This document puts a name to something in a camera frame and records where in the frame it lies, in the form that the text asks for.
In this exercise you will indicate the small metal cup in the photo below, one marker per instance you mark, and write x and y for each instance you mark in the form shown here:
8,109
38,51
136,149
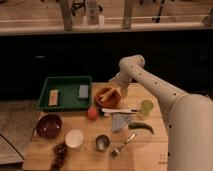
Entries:
102,143

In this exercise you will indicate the orange red bowl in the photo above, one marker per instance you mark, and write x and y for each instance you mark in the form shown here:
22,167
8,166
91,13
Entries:
112,102

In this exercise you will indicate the dark maroon bowl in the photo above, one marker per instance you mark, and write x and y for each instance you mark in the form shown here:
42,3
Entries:
49,126

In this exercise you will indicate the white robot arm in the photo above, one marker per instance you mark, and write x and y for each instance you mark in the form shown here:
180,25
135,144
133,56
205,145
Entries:
190,117

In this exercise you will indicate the green chili pepper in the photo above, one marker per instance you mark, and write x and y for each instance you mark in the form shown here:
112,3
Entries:
139,125

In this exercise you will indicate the grey blue cloth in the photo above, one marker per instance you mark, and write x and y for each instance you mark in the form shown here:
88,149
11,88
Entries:
119,121

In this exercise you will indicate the light green cup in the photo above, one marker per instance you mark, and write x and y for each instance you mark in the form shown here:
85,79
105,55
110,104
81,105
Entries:
146,108

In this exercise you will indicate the white cup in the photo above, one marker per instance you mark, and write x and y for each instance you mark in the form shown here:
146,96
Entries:
74,139

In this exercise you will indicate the white handled knife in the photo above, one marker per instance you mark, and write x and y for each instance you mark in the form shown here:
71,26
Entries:
123,111

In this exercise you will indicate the grey blue sponge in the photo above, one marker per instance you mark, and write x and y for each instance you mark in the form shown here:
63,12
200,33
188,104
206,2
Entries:
83,91

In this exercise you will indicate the brown dried item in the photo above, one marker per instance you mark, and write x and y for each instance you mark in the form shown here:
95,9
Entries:
60,154

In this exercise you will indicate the wooden block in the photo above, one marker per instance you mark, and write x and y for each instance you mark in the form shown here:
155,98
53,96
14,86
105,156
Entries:
53,97

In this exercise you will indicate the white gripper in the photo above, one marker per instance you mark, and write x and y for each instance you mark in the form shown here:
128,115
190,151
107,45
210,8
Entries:
122,82

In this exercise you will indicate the green plastic tray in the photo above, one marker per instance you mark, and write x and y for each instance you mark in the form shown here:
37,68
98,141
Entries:
68,98

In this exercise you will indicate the metal fork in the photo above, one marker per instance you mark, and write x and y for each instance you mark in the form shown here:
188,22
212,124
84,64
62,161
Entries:
118,149

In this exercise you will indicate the yellow banana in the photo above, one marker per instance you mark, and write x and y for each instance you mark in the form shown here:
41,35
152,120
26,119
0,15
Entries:
104,97

